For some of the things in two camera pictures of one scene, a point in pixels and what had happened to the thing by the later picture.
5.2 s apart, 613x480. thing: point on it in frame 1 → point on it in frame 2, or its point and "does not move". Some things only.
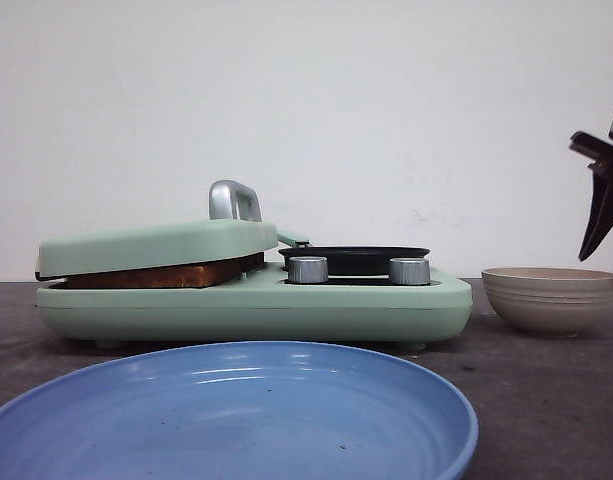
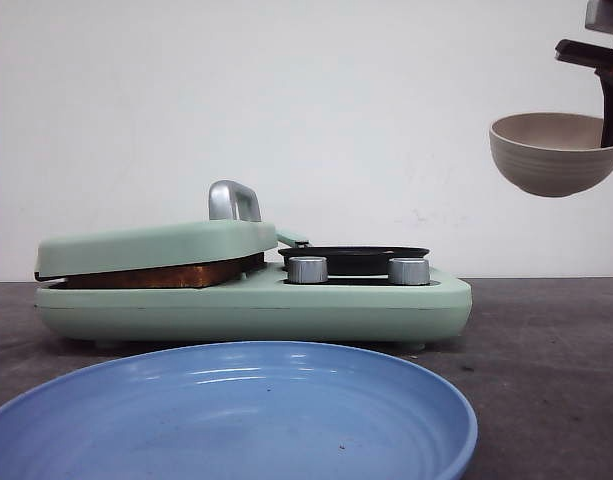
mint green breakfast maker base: (263, 308) does not move
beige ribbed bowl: (547, 300) → (553, 153)
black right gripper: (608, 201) → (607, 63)
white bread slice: (204, 275) does not move
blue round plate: (273, 410) does not move
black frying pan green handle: (349, 260) does not move
